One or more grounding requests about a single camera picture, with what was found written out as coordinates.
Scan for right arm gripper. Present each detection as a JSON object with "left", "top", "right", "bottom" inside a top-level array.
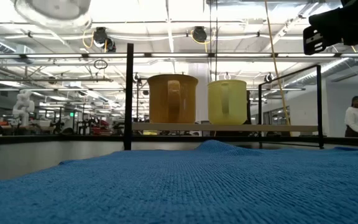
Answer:
[{"left": 302, "top": 0, "right": 358, "bottom": 56}]

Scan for pale yellow-green mug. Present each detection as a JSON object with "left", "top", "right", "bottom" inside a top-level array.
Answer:
[{"left": 207, "top": 79, "right": 248, "bottom": 126}]

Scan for orange speckled mug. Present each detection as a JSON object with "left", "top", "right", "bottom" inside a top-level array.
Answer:
[{"left": 147, "top": 73, "right": 199, "bottom": 124}]

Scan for clear glass mug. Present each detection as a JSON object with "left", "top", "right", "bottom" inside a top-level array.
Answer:
[{"left": 13, "top": 0, "right": 93, "bottom": 30}]

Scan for person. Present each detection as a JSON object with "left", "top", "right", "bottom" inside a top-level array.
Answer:
[{"left": 344, "top": 95, "right": 358, "bottom": 138}]

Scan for blue microfibre cloth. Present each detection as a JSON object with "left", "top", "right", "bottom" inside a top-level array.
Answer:
[{"left": 0, "top": 139, "right": 358, "bottom": 224}]

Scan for red tool cart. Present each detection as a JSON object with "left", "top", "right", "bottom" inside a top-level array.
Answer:
[{"left": 90, "top": 119, "right": 111, "bottom": 136}]

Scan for white robot figure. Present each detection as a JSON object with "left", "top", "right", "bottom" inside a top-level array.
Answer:
[{"left": 12, "top": 89, "right": 35, "bottom": 127}]

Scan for yellow hanging cord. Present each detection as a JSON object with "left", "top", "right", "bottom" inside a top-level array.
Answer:
[{"left": 264, "top": 0, "right": 292, "bottom": 137}]

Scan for black ceiling cable reel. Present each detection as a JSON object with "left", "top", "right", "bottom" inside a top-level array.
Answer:
[
  {"left": 192, "top": 26, "right": 208, "bottom": 44},
  {"left": 92, "top": 26, "right": 117, "bottom": 53}
]

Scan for black metal shelf frame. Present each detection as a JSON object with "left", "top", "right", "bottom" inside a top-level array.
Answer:
[{"left": 123, "top": 42, "right": 325, "bottom": 151}]

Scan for black cable loop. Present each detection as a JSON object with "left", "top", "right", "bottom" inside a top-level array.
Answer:
[{"left": 93, "top": 58, "right": 109, "bottom": 70}]

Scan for black aluminium rig frame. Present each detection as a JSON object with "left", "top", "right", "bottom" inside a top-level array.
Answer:
[{"left": 0, "top": 134, "right": 358, "bottom": 147}]

